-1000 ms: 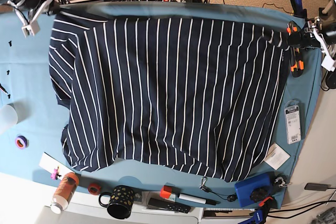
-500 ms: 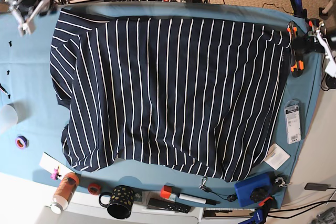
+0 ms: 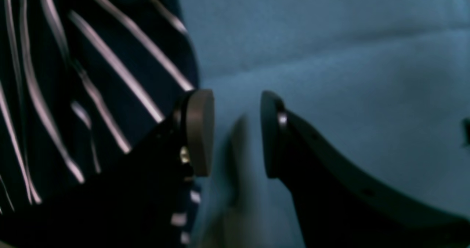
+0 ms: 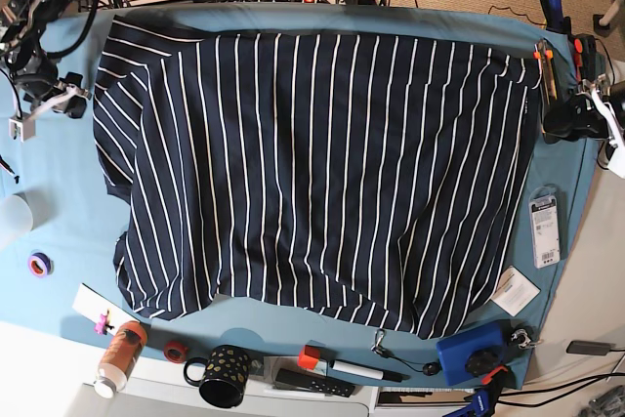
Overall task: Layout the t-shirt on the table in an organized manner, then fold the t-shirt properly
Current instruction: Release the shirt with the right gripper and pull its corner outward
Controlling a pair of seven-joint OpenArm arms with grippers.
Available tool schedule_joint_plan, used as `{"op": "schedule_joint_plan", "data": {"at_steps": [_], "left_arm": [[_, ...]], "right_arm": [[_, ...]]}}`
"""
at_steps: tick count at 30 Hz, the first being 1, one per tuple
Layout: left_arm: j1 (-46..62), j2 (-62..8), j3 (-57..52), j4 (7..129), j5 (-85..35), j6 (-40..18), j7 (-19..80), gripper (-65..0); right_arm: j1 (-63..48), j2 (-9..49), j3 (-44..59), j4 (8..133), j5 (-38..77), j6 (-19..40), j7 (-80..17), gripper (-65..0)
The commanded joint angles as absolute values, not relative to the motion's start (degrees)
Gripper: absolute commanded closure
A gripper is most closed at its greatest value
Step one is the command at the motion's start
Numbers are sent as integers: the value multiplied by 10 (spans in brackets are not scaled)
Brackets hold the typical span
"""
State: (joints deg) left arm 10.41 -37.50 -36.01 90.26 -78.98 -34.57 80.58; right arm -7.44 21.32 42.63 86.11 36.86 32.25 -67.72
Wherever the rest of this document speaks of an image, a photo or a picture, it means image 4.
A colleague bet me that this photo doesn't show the orange black utility knife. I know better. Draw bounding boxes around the orange black utility knife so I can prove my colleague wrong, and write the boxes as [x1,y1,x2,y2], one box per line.
[534,39,561,113]

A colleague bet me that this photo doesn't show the translucent plastic cup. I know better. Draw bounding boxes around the translucent plastic cup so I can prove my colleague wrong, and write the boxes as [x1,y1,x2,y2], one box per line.
[0,194,33,250]

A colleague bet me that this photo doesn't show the white paper sheet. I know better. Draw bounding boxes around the white paper sheet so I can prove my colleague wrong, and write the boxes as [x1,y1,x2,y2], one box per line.
[72,284,136,334]

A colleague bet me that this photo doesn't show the white black marker pen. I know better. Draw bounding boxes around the white black marker pen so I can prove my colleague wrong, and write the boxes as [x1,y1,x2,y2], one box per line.
[328,360,406,383]

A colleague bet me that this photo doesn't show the navy white striped t-shirt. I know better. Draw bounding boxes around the navy white striped t-shirt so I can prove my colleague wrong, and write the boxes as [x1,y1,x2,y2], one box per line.
[93,17,540,339]

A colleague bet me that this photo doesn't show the black mug gold leaves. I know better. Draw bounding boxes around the black mug gold leaves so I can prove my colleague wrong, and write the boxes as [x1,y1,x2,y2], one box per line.
[183,345,252,409]

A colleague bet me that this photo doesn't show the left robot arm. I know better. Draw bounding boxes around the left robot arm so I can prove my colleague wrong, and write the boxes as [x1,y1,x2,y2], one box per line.
[534,0,624,177]

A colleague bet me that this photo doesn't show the white square card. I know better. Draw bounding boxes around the white square card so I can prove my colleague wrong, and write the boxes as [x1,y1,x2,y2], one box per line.
[490,267,540,316]

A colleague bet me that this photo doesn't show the clear plastic blister pack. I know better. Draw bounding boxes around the clear plastic blister pack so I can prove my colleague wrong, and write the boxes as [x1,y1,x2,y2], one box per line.
[528,186,561,269]

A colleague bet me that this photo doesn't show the orange bottle white cap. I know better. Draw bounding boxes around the orange bottle white cap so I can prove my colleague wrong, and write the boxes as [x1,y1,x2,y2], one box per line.
[94,321,147,398]

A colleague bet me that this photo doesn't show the black remote control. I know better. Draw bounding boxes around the black remote control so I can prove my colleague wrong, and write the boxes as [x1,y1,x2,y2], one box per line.
[274,368,355,397]

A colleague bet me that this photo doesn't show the blue clamp bottom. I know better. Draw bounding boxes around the blue clamp bottom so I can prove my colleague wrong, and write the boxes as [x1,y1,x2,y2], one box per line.
[451,365,511,417]

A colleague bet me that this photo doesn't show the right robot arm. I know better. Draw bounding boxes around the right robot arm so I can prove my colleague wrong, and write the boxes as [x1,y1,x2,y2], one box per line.
[1,0,100,142]

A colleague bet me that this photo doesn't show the metal carabiner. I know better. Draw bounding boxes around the metal carabiner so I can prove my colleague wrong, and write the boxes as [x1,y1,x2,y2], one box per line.
[372,329,386,356]

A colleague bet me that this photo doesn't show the red orange cube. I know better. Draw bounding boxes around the red orange cube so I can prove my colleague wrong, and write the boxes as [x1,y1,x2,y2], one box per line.
[297,345,321,370]

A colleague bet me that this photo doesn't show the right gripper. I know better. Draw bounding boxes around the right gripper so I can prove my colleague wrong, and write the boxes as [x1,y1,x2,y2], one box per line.
[8,58,88,140]

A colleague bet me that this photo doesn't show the purple tape roll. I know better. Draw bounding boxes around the purple tape roll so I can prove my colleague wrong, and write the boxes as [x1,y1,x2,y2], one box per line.
[27,252,53,278]

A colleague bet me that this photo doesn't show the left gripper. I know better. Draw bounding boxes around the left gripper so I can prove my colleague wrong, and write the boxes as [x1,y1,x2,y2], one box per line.
[543,77,624,163]

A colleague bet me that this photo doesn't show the black power adapter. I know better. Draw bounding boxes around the black power adapter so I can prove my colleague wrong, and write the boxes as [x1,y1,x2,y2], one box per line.
[566,340,612,356]

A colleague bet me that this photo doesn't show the blue box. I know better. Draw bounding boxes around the blue box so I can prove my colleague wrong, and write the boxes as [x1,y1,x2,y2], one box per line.
[436,321,508,386]

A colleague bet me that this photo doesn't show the red tape roll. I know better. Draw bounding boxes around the red tape roll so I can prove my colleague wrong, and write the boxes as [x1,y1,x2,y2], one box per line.
[163,340,189,364]

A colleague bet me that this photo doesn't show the pink clip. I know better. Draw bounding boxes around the pink clip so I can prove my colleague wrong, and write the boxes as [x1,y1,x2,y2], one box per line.
[94,314,109,335]

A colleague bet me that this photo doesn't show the orange black tool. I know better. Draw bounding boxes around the orange black tool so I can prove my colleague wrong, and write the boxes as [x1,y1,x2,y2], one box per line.
[573,34,597,82]

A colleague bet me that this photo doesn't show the blue black clamp top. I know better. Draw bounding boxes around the blue black clamp top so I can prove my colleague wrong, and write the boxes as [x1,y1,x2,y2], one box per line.
[539,0,571,34]

